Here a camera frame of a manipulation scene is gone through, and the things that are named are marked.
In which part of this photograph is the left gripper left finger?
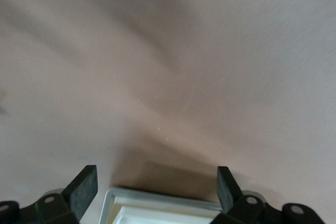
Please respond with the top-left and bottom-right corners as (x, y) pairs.
(0, 165), (99, 224)

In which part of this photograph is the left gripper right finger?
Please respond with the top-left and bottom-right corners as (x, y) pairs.
(209, 166), (326, 224)

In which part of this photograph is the white cabinet drawer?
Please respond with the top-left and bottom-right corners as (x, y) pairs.
(99, 186), (223, 224)

